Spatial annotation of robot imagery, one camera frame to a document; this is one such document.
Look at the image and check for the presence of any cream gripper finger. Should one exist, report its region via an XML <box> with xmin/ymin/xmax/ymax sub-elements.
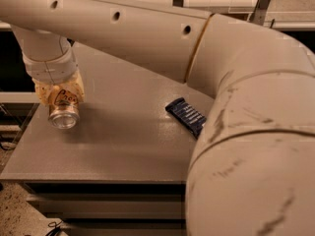
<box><xmin>64</xmin><ymin>71</ymin><xmax>85</xmax><ymax>102</ymax></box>
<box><xmin>33</xmin><ymin>80</ymin><xmax>53</xmax><ymax>105</ymax></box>

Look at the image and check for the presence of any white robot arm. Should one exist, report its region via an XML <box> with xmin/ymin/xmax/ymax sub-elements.
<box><xmin>1</xmin><ymin>0</ymin><xmax>315</xmax><ymax>236</ymax></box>

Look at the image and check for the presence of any grey table cabinet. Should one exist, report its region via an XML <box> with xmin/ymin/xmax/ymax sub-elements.
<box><xmin>1</xmin><ymin>44</ymin><xmax>213</xmax><ymax>236</ymax></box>

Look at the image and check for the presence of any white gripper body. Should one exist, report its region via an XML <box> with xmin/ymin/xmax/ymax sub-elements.
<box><xmin>23</xmin><ymin>49</ymin><xmax>78</xmax><ymax>84</ymax></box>

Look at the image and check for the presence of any black cable bottom left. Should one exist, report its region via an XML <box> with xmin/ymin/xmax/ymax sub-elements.
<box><xmin>44</xmin><ymin>220</ymin><xmax>63</xmax><ymax>236</ymax></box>

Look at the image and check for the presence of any orange soda can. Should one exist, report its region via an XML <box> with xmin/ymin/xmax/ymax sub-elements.
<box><xmin>48</xmin><ymin>88</ymin><xmax>80</xmax><ymax>129</ymax></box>

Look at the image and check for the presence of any blue snack bar wrapper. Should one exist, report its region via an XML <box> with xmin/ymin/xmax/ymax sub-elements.
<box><xmin>165</xmin><ymin>97</ymin><xmax>207</xmax><ymax>139</ymax></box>

